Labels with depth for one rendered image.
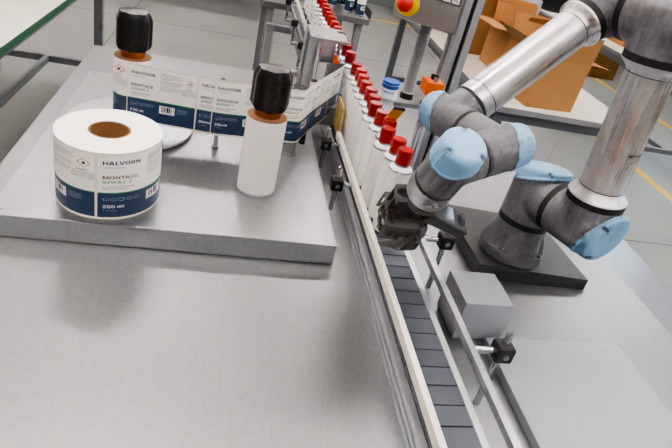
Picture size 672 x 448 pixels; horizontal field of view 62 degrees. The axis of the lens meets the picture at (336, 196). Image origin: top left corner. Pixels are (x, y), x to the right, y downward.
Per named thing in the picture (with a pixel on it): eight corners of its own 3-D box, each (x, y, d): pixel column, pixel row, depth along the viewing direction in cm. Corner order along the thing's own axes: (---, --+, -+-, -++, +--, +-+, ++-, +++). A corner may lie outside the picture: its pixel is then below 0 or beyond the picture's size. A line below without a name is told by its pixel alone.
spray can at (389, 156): (365, 209, 133) (386, 131, 123) (385, 212, 134) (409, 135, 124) (368, 221, 128) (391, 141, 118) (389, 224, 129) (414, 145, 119)
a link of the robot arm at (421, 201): (453, 165, 94) (460, 207, 90) (442, 178, 98) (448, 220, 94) (412, 159, 93) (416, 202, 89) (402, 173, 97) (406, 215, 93)
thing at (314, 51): (291, 103, 181) (305, 24, 168) (329, 109, 184) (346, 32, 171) (294, 120, 169) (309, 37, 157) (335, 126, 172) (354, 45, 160)
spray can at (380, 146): (353, 200, 135) (373, 123, 125) (370, 197, 138) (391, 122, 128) (365, 211, 132) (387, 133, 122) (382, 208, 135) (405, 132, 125)
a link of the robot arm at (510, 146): (497, 105, 97) (447, 117, 92) (546, 132, 89) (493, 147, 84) (489, 144, 101) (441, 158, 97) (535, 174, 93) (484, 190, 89)
